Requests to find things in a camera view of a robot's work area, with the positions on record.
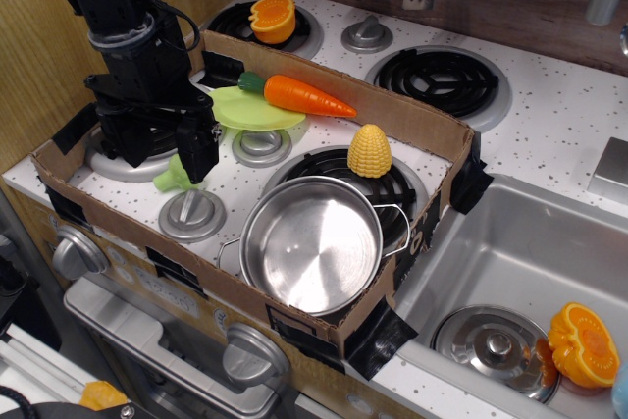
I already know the green toy broccoli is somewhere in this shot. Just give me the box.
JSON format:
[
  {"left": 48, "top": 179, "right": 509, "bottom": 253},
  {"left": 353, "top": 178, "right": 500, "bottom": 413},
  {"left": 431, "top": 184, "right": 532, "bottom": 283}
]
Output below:
[{"left": 152, "top": 154, "right": 201, "bottom": 192}]

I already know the orange half on stove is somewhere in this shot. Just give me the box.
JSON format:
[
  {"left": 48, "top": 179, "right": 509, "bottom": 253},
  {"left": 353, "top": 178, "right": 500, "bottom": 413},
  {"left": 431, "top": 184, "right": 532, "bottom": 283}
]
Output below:
[{"left": 248, "top": 0, "right": 296, "bottom": 44}]

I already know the back right black burner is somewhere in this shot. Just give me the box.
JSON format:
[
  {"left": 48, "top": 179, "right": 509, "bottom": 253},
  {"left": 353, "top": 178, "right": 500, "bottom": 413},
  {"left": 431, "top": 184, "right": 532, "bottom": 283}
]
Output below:
[{"left": 365, "top": 46, "right": 513, "bottom": 132}]

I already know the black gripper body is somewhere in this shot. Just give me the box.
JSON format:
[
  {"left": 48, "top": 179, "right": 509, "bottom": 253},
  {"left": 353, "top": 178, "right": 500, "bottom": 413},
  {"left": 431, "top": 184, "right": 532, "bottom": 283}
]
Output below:
[{"left": 86, "top": 13, "right": 216, "bottom": 151}]

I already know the back silver stove knob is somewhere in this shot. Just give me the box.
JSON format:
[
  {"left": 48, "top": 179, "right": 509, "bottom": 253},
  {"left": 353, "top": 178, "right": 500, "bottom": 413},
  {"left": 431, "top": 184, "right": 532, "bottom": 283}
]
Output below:
[{"left": 340, "top": 15, "right": 393, "bottom": 54}]

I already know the silver faucet base block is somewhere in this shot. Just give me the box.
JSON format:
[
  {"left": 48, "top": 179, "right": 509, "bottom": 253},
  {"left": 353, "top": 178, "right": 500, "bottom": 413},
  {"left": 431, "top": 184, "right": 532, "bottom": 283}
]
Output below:
[{"left": 588, "top": 137, "right": 628, "bottom": 205}]

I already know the right oven dial knob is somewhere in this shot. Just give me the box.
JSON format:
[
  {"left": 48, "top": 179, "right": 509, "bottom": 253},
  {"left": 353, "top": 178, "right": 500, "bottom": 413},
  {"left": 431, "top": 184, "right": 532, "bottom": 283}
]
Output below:
[{"left": 222, "top": 323, "right": 290, "bottom": 389}]

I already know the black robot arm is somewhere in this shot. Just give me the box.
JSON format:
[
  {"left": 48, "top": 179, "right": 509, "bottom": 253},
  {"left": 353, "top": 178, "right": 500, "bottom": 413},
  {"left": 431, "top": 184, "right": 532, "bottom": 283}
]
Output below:
[{"left": 67, "top": 0, "right": 220, "bottom": 183}]

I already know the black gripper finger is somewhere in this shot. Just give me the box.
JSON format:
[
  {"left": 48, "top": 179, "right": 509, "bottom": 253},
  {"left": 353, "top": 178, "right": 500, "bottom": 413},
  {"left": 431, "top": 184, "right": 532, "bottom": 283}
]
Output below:
[
  {"left": 100, "top": 116, "right": 170, "bottom": 168},
  {"left": 176, "top": 118, "right": 220, "bottom": 183}
]

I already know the stainless steel pot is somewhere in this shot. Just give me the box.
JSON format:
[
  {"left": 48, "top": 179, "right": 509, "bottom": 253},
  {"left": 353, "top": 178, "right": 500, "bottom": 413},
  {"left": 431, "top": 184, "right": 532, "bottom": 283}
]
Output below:
[{"left": 234, "top": 176, "right": 389, "bottom": 317}]

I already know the orange toy carrot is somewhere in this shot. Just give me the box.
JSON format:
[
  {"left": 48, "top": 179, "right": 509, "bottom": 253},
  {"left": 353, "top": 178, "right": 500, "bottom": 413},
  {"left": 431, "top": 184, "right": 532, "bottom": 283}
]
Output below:
[{"left": 237, "top": 71, "right": 357, "bottom": 118}]

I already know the oven dial knob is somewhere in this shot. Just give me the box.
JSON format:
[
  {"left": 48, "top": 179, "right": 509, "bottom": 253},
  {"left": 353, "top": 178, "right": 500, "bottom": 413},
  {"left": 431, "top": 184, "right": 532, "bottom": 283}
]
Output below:
[
  {"left": 52, "top": 225, "right": 110, "bottom": 281},
  {"left": 222, "top": 323, "right": 290, "bottom": 389}
]

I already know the front silver stove knob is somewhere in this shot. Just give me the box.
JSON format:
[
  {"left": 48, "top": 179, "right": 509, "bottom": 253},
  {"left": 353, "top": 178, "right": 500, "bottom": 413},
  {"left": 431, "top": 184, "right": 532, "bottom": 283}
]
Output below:
[{"left": 158, "top": 189, "right": 227, "bottom": 243}]

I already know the cardboard fence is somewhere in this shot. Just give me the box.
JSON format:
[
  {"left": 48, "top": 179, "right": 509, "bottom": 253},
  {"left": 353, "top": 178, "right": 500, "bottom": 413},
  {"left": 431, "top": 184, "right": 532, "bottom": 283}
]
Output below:
[{"left": 29, "top": 29, "right": 495, "bottom": 382}]

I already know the silver stove knob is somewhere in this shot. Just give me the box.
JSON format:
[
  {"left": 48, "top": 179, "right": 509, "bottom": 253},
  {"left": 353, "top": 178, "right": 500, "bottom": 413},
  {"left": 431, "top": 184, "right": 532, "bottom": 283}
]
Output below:
[
  {"left": 232, "top": 130, "right": 292, "bottom": 168},
  {"left": 340, "top": 15, "right": 393, "bottom": 54},
  {"left": 158, "top": 189, "right": 227, "bottom": 243}
]

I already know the left oven dial knob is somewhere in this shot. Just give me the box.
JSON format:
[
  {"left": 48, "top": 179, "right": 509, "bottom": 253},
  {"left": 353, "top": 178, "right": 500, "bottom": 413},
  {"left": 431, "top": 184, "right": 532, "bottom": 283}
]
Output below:
[{"left": 52, "top": 225, "right": 110, "bottom": 281}]

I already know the orange half in sink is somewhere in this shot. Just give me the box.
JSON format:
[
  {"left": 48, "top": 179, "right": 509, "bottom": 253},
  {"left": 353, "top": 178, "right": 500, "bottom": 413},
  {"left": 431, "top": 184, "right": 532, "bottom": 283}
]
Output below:
[{"left": 548, "top": 302, "right": 621, "bottom": 389}]

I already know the light green plastic plate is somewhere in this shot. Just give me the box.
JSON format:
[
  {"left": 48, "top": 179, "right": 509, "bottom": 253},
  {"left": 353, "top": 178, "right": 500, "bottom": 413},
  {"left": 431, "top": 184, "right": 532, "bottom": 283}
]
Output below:
[{"left": 208, "top": 86, "right": 306, "bottom": 131}]

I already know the steel pot lid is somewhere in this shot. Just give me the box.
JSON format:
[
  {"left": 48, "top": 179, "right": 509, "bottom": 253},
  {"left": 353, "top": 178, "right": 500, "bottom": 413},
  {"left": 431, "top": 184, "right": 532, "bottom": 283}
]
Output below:
[{"left": 430, "top": 305, "right": 560, "bottom": 403}]

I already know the silver oven door handle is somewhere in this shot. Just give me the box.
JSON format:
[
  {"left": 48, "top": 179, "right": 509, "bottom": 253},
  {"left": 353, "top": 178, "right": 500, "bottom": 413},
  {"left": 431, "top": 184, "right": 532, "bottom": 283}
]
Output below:
[{"left": 64, "top": 278, "right": 282, "bottom": 418}]

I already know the middle silver stove knob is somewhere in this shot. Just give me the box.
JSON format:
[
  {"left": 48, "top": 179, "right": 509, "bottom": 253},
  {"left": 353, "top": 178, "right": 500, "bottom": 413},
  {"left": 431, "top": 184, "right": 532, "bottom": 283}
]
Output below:
[{"left": 232, "top": 130, "right": 292, "bottom": 168}]

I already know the metal sink basin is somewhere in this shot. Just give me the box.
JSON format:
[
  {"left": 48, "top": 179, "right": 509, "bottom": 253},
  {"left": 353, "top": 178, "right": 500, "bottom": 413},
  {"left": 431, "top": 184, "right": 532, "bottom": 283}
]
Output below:
[{"left": 395, "top": 176, "right": 627, "bottom": 418}]

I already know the back left black burner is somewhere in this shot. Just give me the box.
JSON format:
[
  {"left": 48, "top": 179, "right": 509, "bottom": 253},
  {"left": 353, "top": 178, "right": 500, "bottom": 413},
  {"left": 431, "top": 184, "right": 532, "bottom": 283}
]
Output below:
[{"left": 207, "top": 1, "right": 324, "bottom": 60}]

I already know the yellow toy corn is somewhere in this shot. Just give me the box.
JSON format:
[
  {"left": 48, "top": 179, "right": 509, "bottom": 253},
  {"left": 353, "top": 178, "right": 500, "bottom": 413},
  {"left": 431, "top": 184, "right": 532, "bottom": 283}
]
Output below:
[{"left": 347, "top": 124, "right": 393, "bottom": 179}]

